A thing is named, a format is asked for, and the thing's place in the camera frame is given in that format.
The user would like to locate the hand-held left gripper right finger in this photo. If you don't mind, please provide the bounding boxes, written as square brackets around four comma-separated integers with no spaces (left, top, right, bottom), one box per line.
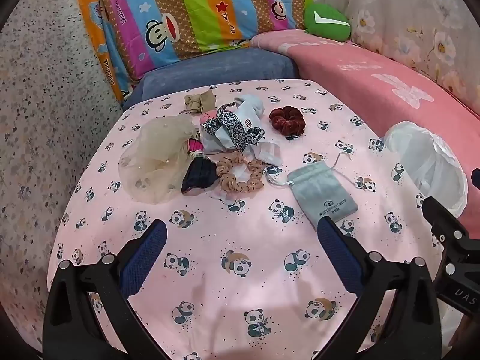
[317,217,449,360]

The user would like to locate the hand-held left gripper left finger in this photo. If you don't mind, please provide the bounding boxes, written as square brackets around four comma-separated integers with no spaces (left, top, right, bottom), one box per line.
[42,219,168,360]

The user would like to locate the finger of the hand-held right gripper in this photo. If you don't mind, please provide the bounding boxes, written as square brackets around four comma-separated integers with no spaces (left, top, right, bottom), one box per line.
[422,195,480,275]

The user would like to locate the white plastic bag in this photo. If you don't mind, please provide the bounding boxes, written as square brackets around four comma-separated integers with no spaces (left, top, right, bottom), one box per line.
[382,121,469,218]

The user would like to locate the clear plastic packet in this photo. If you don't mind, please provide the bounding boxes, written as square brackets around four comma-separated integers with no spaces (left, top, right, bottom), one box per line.
[244,140,283,166]

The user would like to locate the dark red velvet scrunchie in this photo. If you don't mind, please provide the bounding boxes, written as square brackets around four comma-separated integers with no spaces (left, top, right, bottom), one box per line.
[269,106,304,136]

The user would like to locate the navy plaid scrunchie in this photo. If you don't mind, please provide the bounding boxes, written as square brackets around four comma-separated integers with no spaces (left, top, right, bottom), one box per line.
[181,155,220,196]

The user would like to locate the beige organza scrunchie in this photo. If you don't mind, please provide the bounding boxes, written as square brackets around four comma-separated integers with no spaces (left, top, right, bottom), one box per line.
[118,114,200,204]

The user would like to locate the beige dotted scrunchie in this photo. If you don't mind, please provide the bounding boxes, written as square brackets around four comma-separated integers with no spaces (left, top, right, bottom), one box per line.
[215,154,266,193]

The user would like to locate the magenta hair clip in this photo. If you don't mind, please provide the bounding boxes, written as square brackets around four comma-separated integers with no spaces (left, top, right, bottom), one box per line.
[186,139,206,158]

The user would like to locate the pink blanket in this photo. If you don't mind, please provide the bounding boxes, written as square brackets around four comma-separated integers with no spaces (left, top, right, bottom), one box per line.
[249,29,480,219]

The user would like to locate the blue sofa cushion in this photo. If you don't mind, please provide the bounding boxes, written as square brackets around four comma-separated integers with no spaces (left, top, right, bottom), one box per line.
[122,47,301,111]

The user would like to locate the grey floral quilt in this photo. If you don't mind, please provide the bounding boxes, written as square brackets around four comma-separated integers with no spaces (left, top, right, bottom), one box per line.
[313,0,480,117]

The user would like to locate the green plush cushion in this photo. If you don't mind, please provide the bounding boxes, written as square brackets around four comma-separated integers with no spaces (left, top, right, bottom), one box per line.
[304,3,351,41]

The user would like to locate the colourful monkey print pillow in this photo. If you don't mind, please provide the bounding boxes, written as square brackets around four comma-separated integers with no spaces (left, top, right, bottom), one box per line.
[71,0,319,102]

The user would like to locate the grey drawstring pouch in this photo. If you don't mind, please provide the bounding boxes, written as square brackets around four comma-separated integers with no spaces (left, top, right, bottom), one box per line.
[262,152,359,224]

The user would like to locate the leopard print bow hair tie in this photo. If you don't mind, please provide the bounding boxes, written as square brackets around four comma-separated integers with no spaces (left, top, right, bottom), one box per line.
[204,105,265,151]

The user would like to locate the khaki fabric hair tie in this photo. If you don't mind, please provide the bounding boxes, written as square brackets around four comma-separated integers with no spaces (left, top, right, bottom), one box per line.
[184,89,217,115]

